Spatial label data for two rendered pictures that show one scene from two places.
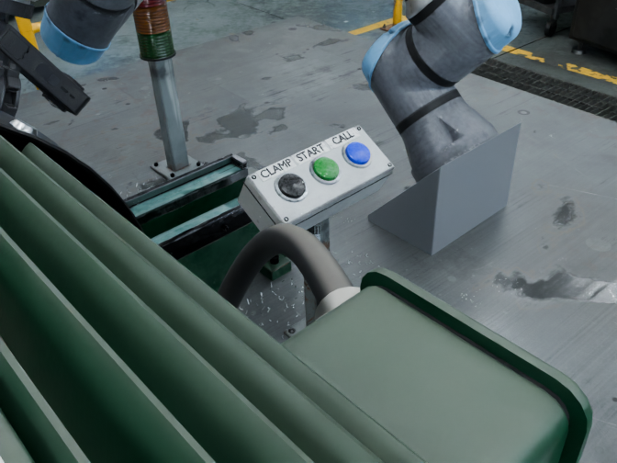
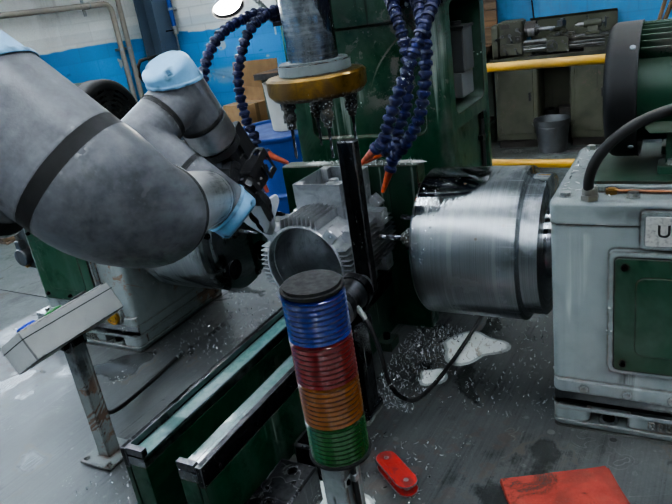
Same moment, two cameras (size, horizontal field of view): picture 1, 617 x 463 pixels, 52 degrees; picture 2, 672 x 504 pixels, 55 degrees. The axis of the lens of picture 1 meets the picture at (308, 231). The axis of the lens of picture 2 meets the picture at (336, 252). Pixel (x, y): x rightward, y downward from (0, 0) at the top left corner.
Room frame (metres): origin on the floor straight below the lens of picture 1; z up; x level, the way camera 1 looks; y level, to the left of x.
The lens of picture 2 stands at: (1.62, 0.11, 1.45)
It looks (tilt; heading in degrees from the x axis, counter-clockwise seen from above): 21 degrees down; 161
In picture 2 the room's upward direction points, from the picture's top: 9 degrees counter-clockwise
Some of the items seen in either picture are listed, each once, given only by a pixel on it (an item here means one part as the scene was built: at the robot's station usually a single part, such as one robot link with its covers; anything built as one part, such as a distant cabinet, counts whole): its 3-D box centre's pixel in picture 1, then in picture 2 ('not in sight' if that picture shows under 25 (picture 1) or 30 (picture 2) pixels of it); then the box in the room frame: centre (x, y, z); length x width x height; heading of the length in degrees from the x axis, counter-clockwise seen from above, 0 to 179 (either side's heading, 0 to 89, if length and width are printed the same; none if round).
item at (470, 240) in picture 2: not in sight; (504, 241); (0.78, 0.68, 1.04); 0.41 x 0.25 x 0.25; 41
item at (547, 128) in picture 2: not in sight; (552, 134); (-2.77, 3.63, 0.14); 0.30 x 0.30 x 0.27
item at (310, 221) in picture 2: not in sight; (330, 246); (0.53, 0.47, 1.01); 0.20 x 0.19 x 0.19; 130
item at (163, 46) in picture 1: (155, 42); (337, 431); (1.11, 0.25, 1.05); 0.06 x 0.06 x 0.04
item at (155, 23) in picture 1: (151, 16); (330, 393); (1.11, 0.25, 1.10); 0.06 x 0.06 x 0.04
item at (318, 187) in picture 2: not in sight; (333, 193); (0.50, 0.50, 1.11); 0.12 x 0.11 x 0.07; 130
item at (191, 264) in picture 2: not in sight; (186, 228); (0.26, 0.24, 1.04); 0.37 x 0.25 x 0.25; 41
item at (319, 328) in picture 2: not in sight; (316, 311); (1.11, 0.25, 1.19); 0.06 x 0.06 x 0.04
